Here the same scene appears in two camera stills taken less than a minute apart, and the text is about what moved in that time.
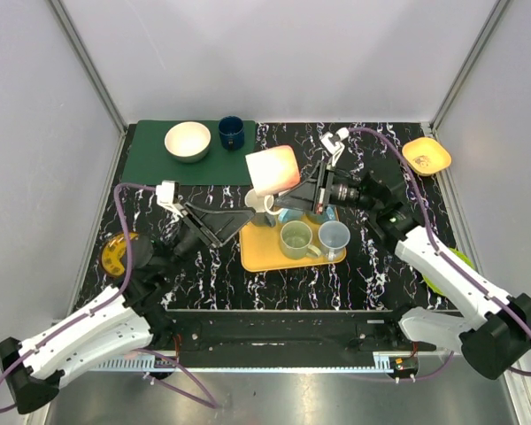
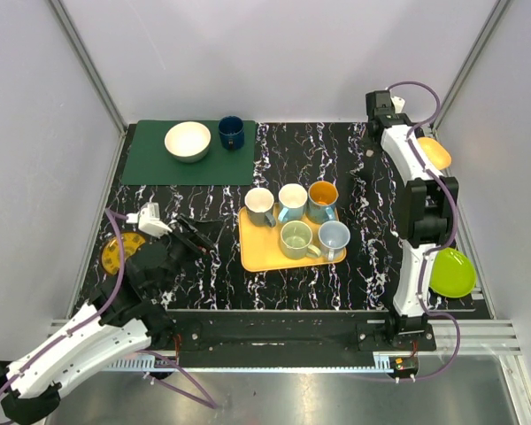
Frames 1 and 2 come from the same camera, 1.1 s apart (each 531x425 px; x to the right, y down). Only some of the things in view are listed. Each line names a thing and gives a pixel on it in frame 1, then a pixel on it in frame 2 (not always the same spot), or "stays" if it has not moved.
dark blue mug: [232, 132] stays
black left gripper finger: [221, 225] → [206, 258]
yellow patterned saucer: [112, 252] stays
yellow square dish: [426, 157] stays
